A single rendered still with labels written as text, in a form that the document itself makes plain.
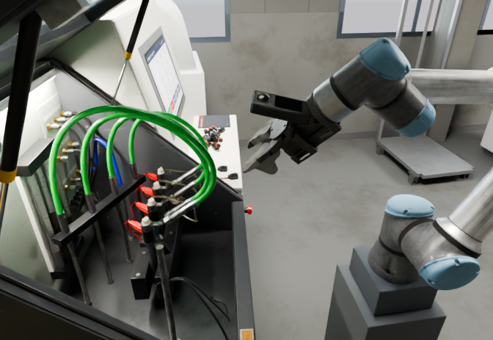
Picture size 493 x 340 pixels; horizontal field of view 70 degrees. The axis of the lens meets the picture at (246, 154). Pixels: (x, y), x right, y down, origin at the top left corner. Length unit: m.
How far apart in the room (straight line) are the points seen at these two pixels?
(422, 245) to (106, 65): 0.98
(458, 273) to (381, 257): 0.23
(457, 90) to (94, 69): 0.95
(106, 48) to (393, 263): 1.01
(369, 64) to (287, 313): 1.71
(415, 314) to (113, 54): 1.15
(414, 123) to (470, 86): 0.25
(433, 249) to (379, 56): 0.51
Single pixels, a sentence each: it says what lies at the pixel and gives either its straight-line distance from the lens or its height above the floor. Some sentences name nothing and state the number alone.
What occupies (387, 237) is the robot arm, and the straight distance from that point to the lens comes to 1.07.
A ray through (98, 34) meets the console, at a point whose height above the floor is 1.51.
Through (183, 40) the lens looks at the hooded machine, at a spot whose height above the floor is 1.25.
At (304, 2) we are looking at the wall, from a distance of 3.45.
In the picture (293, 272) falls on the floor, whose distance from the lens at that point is 2.33.
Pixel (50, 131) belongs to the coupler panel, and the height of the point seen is 1.28.
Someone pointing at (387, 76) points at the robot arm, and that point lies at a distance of 0.61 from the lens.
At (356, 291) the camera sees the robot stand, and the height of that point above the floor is 0.80.
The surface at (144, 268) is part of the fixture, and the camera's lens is 1.01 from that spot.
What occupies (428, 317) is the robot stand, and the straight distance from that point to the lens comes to 1.22.
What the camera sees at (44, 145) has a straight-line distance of 1.01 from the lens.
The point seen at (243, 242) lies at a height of 0.95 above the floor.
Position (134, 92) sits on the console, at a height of 1.34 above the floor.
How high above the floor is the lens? 1.69
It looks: 29 degrees down
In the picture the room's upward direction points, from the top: straight up
